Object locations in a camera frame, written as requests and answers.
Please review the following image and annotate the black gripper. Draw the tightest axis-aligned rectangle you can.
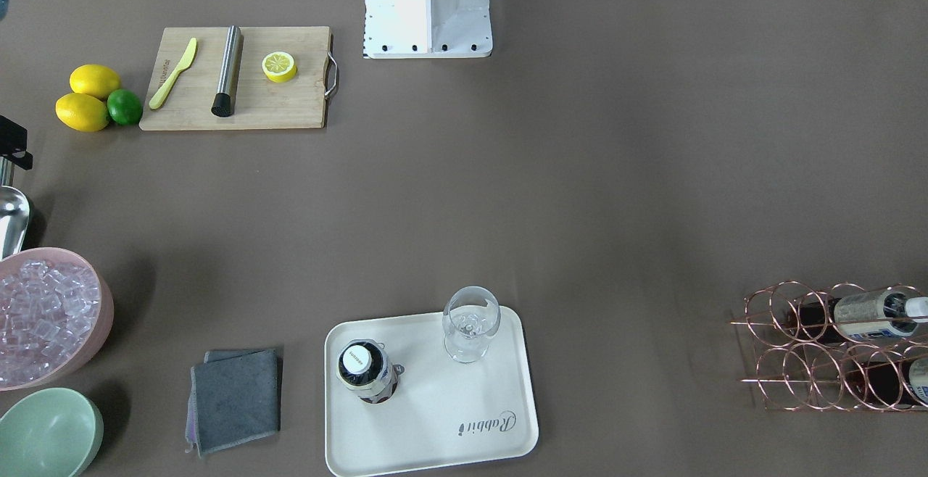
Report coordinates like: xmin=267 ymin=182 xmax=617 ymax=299
xmin=0 ymin=116 xmax=33 ymax=170

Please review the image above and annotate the tea bottle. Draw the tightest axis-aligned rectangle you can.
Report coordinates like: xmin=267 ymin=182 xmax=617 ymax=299
xmin=845 ymin=357 xmax=927 ymax=408
xmin=787 ymin=289 xmax=927 ymax=346
xmin=336 ymin=339 xmax=399 ymax=404

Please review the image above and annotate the copper wire bottle basket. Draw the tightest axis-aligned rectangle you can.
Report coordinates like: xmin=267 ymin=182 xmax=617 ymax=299
xmin=730 ymin=280 xmax=926 ymax=413

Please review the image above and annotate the metal ice scoop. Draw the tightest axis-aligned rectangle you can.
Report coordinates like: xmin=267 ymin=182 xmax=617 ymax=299
xmin=1 ymin=159 xmax=32 ymax=259

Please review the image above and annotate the yellow lemon front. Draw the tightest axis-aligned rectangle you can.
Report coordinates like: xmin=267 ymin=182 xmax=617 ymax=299
xmin=55 ymin=93 xmax=110 ymax=131

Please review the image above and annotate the yellow lemon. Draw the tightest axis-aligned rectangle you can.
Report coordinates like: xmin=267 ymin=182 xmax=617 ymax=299
xmin=69 ymin=64 xmax=122 ymax=101
xmin=55 ymin=93 xmax=110 ymax=131

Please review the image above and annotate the yellow lemon back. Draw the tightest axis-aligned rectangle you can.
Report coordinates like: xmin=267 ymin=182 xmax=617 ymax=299
xmin=69 ymin=64 xmax=122 ymax=101

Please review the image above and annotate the green lime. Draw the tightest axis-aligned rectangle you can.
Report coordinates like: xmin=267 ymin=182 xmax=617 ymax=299
xmin=106 ymin=88 xmax=144 ymax=125

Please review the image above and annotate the yellow plastic knife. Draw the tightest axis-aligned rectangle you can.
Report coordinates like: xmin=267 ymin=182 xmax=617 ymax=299
xmin=149 ymin=37 xmax=198 ymax=110

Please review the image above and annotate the pile of clear ice cubes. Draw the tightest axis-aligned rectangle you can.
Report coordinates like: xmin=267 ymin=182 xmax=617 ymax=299
xmin=1 ymin=259 xmax=102 ymax=389

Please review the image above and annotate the pink bowl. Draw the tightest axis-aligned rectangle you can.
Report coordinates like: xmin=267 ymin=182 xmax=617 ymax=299
xmin=1 ymin=248 xmax=114 ymax=391

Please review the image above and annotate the steel muddler black tip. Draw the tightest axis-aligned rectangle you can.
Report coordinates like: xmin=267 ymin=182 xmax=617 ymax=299
xmin=211 ymin=25 xmax=244 ymax=117

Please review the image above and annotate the half lemon slice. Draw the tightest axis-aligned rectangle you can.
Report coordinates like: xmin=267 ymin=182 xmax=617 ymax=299
xmin=261 ymin=51 xmax=298 ymax=83

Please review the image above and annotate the mint green bowl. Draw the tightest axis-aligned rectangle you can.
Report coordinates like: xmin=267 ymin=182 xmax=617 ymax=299
xmin=1 ymin=387 xmax=104 ymax=476

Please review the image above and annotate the grey folded cloth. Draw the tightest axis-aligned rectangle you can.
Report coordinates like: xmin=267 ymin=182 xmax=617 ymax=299
xmin=185 ymin=349 xmax=282 ymax=458

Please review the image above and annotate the wine glass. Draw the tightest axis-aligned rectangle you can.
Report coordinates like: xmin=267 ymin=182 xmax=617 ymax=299
xmin=443 ymin=286 xmax=502 ymax=364

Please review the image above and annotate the cream serving tray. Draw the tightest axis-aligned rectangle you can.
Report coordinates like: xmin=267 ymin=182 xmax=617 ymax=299
xmin=324 ymin=307 xmax=539 ymax=476

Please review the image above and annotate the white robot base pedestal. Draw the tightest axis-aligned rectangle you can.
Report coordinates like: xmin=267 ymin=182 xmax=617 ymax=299
xmin=362 ymin=0 xmax=494 ymax=59

